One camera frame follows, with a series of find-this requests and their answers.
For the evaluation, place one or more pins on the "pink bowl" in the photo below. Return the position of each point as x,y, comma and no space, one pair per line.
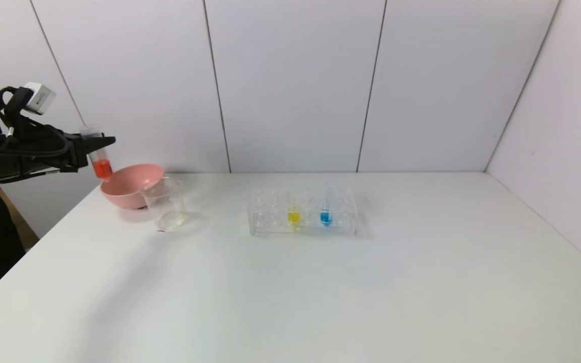
124,191

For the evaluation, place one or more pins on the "clear plastic test tube rack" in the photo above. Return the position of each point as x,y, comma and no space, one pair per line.
270,217

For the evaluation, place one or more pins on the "test tube with yellow pigment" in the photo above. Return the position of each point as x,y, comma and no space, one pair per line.
294,217

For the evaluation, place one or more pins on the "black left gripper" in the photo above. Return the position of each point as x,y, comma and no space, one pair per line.
76,149

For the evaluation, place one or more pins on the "test tube with red pigment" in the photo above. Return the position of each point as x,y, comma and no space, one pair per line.
102,169

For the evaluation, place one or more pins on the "test tube with blue pigment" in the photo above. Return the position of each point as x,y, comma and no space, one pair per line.
326,218

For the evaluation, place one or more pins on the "clear glass beaker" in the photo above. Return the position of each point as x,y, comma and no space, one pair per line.
167,206

